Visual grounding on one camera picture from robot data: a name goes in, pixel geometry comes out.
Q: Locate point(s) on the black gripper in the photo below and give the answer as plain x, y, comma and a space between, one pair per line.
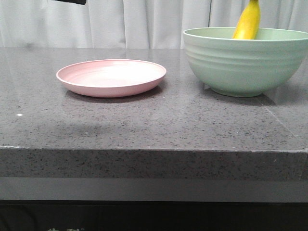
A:
79, 2

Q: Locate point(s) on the yellow banana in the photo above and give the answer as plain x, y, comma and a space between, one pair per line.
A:
248, 23

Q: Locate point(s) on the pink plate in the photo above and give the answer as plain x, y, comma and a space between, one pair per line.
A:
111, 78

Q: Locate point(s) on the green bowl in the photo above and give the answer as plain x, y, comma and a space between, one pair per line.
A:
244, 68

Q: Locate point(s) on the white curtain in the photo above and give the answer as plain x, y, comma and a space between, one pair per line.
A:
131, 24

